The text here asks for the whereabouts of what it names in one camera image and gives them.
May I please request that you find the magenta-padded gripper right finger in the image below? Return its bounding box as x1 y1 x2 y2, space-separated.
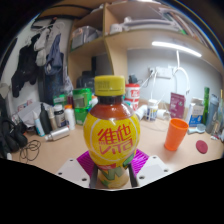
128 148 175 188

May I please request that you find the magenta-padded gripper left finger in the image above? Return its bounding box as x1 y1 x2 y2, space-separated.
55 150 100 190

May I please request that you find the yellow-labelled tea drink bottle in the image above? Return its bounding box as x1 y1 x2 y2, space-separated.
82 75 141 190

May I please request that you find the silver can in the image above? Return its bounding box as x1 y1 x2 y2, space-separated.
44 125 71 142

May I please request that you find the orange plastic cup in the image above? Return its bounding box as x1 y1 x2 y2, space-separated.
163 117 190 152

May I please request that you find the orange-capped white bottle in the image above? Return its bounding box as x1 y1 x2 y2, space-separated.
64 104 77 131

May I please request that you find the flat round red coaster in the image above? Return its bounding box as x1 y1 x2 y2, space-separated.
195 139 209 155

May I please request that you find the white power adapter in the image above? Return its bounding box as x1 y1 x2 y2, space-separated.
156 109 172 121

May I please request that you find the green canister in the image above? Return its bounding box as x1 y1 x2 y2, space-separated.
72 87 93 109
73 107 89 126

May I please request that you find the black bottle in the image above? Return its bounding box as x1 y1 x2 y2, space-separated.
39 103 53 135

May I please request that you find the plain white bottle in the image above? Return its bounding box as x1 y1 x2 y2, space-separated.
134 104 149 121

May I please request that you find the white bottle with blue label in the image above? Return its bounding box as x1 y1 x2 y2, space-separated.
146 98 159 122

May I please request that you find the light blue hairbrush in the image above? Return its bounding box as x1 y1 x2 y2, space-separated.
187 123 207 135

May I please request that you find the purple pouch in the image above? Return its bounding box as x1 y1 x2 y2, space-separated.
169 92 186 120

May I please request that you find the white plastic bag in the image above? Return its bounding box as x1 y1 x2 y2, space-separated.
16 101 56 128

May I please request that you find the black backpack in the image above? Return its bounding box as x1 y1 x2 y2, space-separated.
0 116 29 159

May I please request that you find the red and white canister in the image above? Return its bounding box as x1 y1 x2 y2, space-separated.
124 83 141 111

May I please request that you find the green glass bottle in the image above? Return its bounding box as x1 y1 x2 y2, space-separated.
202 87 211 126

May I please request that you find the black fabric bag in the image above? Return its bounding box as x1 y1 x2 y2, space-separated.
75 70 96 91

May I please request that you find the blue hanging garment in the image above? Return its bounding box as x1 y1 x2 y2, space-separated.
43 33 68 104

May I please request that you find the black hanging jacket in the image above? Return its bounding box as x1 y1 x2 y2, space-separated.
10 34 41 99

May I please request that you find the under-shelf light bar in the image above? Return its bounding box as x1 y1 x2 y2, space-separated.
151 40 203 58

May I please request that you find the grey hanging garment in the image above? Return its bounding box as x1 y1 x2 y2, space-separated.
33 28 56 68

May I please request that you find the coiled black cable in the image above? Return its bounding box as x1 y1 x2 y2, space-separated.
18 139 43 164

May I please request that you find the white wall socket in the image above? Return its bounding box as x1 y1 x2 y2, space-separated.
148 66 173 79

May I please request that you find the white cable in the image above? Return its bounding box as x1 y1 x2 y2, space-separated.
171 49 191 96

